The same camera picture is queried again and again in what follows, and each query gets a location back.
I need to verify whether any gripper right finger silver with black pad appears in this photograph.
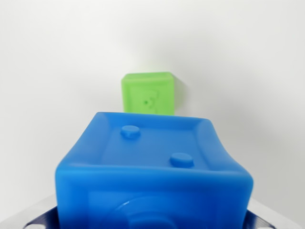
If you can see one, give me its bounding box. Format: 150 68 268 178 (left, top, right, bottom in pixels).
243 199 302 229

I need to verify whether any blue plastic cube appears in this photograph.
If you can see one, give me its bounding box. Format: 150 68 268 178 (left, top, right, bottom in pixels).
54 111 254 229

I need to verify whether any gripper left finger silver with black pad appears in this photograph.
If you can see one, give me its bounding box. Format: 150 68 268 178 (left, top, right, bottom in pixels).
21 193 62 229

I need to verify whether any green plastic cube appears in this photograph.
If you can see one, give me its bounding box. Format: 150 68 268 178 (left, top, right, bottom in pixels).
121 71 176 116

